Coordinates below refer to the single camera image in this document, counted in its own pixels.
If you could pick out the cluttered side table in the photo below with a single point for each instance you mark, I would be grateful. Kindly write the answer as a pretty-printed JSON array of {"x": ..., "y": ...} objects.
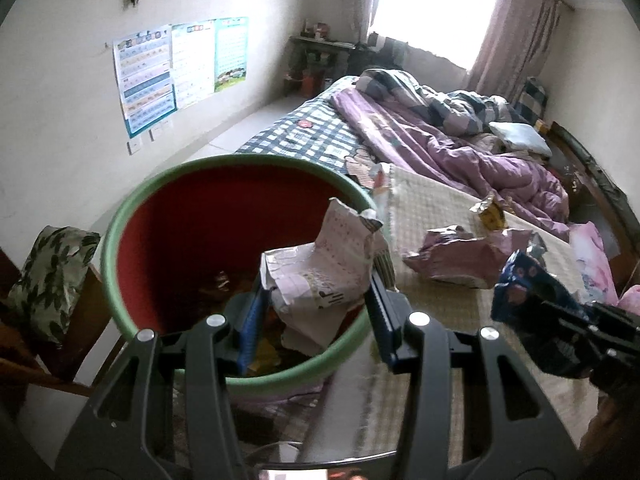
[{"x": 316, "y": 60}]

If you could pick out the camouflage chair cushion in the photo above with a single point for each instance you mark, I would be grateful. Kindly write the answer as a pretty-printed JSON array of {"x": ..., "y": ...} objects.
[{"x": 54, "y": 273}]

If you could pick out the left blue chart poster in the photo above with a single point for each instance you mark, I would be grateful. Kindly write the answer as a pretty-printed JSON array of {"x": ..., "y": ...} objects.
[{"x": 144, "y": 80}]

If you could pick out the blue plaid bed sheet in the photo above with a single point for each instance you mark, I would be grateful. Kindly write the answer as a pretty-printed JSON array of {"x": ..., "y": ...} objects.
[{"x": 315, "y": 132}]

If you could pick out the yellow snack wrapper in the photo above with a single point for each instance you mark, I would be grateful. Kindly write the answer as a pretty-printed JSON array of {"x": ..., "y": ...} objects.
[{"x": 490, "y": 213}]

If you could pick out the smartphone screen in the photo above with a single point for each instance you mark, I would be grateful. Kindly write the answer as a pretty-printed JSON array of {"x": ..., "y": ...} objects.
[{"x": 311, "y": 474}]

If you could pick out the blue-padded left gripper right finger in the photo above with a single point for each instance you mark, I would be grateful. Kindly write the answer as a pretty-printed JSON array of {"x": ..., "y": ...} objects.
[{"x": 473, "y": 410}]

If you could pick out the wall socket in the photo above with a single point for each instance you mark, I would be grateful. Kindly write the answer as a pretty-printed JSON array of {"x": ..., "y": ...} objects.
[{"x": 134, "y": 145}]

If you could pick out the middle white chart poster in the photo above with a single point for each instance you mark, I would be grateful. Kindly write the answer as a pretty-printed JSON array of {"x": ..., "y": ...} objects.
[{"x": 193, "y": 61}]

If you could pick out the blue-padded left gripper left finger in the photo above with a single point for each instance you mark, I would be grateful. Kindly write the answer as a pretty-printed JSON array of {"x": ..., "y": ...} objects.
[{"x": 162, "y": 411}]

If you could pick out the green red trash bin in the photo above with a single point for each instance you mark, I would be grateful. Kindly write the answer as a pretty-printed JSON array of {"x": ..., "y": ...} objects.
[{"x": 176, "y": 231}]

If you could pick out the plaid grey blanket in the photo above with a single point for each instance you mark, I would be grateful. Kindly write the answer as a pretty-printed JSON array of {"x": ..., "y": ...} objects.
[{"x": 457, "y": 113}]

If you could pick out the plaid cushion by curtain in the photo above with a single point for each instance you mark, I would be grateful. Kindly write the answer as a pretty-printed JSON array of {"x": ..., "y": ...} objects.
[{"x": 532, "y": 101}]

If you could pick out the wooden headboard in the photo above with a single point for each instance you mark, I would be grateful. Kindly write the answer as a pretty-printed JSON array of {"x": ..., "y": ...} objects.
[{"x": 594, "y": 197}]

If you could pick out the white pillow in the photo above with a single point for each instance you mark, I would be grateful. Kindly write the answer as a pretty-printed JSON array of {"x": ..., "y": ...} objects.
[{"x": 520, "y": 137}]

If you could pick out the purple quilt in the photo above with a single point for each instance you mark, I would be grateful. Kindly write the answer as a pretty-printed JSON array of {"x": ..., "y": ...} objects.
[{"x": 395, "y": 135}]

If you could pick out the right green chart poster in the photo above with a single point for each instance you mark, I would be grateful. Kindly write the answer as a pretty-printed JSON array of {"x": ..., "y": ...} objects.
[{"x": 230, "y": 52}]

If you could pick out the white pink paper box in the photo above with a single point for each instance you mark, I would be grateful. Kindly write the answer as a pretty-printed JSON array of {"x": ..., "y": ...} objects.
[{"x": 313, "y": 287}]

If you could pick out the dark blue snack bag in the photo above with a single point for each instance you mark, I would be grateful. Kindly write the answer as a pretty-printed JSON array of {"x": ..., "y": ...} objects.
[{"x": 527, "y": 298}]

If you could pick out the pink curtain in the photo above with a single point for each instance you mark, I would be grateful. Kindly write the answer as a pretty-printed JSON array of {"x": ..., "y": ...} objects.
[{"x": 516, "y": 46}]

